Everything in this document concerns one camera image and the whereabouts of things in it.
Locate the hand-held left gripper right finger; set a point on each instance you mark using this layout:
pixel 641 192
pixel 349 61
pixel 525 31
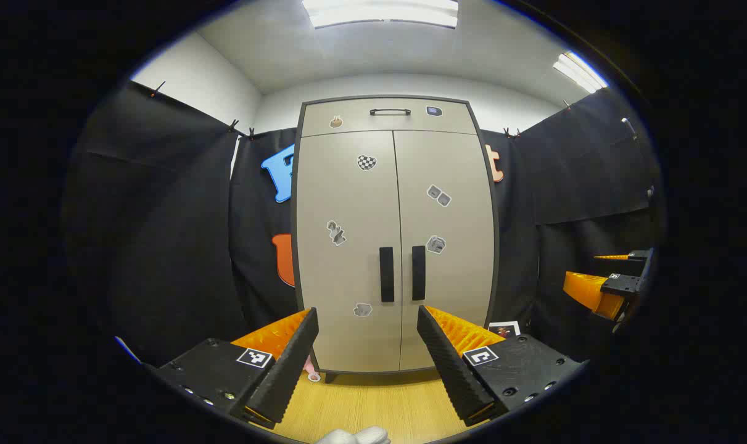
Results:
pixel 450 370

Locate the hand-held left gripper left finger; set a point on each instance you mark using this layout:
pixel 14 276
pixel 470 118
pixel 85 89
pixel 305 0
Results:
pixel 287 370

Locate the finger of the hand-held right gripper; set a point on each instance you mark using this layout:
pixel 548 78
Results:
pixel 638 254
pixel 589 293

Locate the grey cabinet door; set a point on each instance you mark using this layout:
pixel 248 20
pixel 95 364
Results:
pixel 348 277
pixel 453 277

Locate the grey double-door shoe cabinet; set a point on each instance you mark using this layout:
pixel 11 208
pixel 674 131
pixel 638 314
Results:
pixel 293 246

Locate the grey cabinet drawer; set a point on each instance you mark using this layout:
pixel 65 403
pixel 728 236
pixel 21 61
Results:
pixel 361 123

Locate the small pink green toy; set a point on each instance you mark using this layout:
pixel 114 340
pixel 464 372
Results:
pixel 312 370

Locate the printed photo card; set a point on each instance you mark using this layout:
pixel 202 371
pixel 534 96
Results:
pixel 504 329

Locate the white soft object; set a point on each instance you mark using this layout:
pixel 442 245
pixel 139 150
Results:
pixel 351 436

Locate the black backdrop cloth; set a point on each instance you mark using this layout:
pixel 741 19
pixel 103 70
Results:
pixel 163 246

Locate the narrow ceiling light panel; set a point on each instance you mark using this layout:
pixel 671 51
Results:
pixel 580 72

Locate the wide ceiling light panel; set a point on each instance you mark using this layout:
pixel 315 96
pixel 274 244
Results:
pixel 379 12

